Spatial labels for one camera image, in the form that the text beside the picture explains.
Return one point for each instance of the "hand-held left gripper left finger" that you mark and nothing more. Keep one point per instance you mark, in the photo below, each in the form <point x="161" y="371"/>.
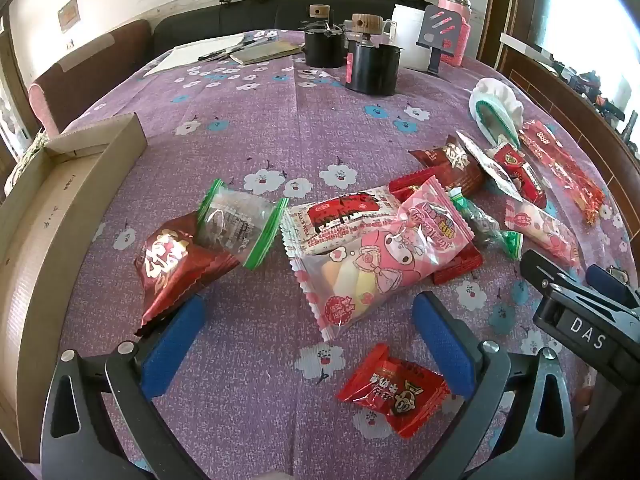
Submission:
<point x="172" y="342"/>

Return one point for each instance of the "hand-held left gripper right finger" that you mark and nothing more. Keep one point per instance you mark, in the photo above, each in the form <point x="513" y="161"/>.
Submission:
<point x="445" y="345"/>

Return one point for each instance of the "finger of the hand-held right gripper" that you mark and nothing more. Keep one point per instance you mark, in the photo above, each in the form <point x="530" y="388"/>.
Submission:
<point x="607" y="282"/>
<point x="547" y="267"/>

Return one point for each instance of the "dark red snack packet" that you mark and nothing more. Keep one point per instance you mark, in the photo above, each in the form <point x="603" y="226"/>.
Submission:
<point x="165" y="270"/>
<point x="445" y="160"/>

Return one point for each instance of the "cardboard box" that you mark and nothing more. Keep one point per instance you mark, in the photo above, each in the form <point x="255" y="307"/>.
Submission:
<point x="30" y="270"/>

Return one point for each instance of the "white red snack packet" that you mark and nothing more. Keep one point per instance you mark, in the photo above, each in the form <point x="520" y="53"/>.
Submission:
<point x="340" y="212"/>

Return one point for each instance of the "small pink cartoon snack packet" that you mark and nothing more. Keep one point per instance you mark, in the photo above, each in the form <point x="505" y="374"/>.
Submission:
<point x="545" y="232"/>

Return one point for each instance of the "small red cartoon snack packet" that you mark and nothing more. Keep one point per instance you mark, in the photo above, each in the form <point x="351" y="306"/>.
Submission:
<point x="390" y="390"/>

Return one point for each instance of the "flat red snack packet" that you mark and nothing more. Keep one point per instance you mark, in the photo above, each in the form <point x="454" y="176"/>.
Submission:
<point x="462" y="265"/>

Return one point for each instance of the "green candy packet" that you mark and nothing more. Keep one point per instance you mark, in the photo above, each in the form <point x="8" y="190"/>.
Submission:
<point x="480" y="220"/>

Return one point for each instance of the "long red clear packet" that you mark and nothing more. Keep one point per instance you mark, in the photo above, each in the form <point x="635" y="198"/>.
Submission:
<point x="565" y="170"/>

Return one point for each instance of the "red heart snack packet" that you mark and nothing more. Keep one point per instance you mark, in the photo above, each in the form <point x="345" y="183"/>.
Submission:
<point x="520" y="170"/>

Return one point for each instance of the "large pink cartoon snack packet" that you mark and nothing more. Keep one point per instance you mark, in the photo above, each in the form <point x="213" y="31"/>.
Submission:
<point x="395" y="255"/>

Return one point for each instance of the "green-edged clear snack packet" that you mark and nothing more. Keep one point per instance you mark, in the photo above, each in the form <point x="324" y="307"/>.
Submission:
<point x="230" y="220"/>

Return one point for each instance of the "wooden cabinet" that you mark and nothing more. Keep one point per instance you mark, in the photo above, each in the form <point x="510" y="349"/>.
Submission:
<point x="565" y="95"/>

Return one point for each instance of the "white green knitted bag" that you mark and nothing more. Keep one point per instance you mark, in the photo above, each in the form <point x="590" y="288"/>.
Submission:
<point x="495" y="97"/>

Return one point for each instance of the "dark gadget pile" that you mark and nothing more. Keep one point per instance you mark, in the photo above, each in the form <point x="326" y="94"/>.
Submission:
<point x="595" y="87"/>

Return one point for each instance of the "white flat box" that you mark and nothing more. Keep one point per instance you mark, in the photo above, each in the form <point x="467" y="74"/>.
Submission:
<point x="525" y="45"/>

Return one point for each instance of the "purple floral tablecloth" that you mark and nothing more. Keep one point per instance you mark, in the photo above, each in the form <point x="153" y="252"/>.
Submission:
<point x="225" y="125"/>

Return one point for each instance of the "patterned cloth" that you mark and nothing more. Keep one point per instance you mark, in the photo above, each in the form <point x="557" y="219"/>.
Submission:
<point x="25" y="155"/>

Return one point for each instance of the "pink thermos bottle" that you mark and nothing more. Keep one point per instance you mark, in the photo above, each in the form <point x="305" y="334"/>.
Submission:
<point x="462" y="35"/>

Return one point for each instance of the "grey phone stand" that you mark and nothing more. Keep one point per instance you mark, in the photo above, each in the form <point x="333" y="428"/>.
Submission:
<point x="440" y="25"/>

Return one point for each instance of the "black canister wooden knob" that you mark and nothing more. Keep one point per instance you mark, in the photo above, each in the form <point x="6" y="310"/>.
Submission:
<point x="324" y="50"/>
<point x="372" y="67"/>

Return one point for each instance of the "white plastic container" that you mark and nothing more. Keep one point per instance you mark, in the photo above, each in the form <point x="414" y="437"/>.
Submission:
<point x="407" y="35"/>

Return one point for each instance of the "brown pink chair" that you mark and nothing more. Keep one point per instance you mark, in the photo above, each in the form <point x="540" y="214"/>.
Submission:
<point x="85" y="80"/>

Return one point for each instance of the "glass panel door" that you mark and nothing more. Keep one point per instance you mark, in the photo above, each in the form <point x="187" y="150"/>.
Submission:
<point x="7" y="110"/>

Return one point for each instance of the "white paper sheet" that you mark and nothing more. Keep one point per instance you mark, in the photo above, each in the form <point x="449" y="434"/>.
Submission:
<point x="190" y="55"/>

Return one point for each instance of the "black pen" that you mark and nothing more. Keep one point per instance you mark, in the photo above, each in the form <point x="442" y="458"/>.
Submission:
<point x="215" y="54"/>

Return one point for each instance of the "brown notebook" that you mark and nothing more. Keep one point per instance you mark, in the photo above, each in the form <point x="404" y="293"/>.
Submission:
<point x="265" y="51"/>

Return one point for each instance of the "black sofa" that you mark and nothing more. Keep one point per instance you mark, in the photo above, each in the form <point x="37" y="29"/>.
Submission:
<point x="200" y="20"/>

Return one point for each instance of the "small framed picture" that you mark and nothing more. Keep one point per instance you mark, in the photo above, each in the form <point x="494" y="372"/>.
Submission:
<point x="67" y="15"/>

